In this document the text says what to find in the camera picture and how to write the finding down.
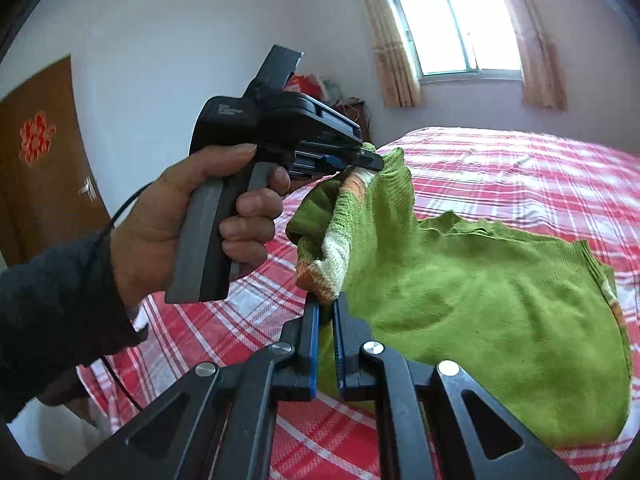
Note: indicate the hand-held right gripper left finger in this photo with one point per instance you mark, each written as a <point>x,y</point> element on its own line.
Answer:
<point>312,350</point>

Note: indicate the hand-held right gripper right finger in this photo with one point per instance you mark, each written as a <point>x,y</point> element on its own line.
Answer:
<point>341,350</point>

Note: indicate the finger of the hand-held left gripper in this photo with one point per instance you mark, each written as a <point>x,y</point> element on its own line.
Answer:
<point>330,160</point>
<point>367,159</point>

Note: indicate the green orange striped knit sweater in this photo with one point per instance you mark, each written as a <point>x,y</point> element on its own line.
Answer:
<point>475,310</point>

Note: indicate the person's left forearm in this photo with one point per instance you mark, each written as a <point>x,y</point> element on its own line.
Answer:
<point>50,310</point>

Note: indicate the person's left hand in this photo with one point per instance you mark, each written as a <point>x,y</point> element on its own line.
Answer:
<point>150,230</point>

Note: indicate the brown wooden desk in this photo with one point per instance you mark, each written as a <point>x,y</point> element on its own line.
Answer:
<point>362,120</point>

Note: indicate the beige patterned curtain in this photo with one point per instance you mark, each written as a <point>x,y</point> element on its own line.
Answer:
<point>540,55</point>
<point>392,50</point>

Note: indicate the bed with red plaid sheet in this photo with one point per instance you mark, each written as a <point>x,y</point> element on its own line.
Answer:
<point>500,175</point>

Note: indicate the red paper door decoration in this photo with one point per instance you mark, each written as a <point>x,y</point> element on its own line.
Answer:
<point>36,139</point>

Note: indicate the brown wooden door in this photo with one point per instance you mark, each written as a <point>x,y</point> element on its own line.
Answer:
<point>50,205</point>

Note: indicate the window with metal frame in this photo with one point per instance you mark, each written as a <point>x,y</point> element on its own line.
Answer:
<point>450,25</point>

